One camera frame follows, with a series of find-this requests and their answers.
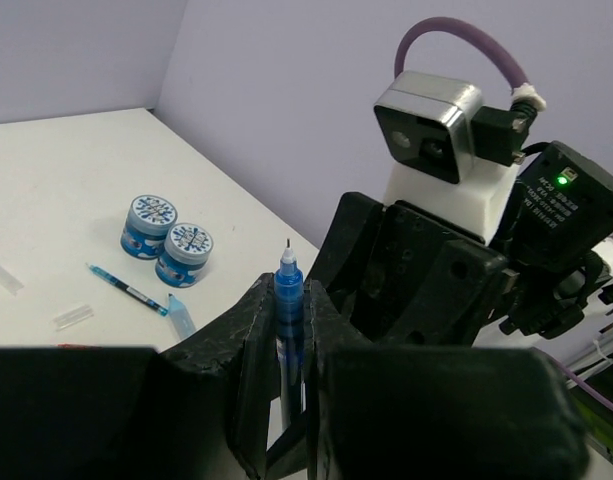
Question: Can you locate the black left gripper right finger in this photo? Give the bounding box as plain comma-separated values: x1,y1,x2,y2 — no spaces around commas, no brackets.
305,281,590,479

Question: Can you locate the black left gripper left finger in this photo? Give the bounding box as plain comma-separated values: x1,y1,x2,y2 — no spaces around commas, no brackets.
0,277,274,479

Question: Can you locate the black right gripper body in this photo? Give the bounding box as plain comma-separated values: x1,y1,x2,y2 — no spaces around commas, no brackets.
305,192,613,351

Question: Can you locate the dark blue gel pen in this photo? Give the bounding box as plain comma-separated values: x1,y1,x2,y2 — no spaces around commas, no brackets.
274,239,304,430

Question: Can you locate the light blue highlighter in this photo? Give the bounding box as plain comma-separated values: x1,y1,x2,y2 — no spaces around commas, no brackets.
168,293,196,341

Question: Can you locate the teal gel pen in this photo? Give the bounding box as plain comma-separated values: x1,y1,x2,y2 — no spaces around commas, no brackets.
86,264,168,317

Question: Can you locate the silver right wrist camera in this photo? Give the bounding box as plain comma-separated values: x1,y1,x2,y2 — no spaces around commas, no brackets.
373,70,542,246

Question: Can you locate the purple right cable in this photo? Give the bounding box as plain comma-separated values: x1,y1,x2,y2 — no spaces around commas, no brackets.
394,16,547,109

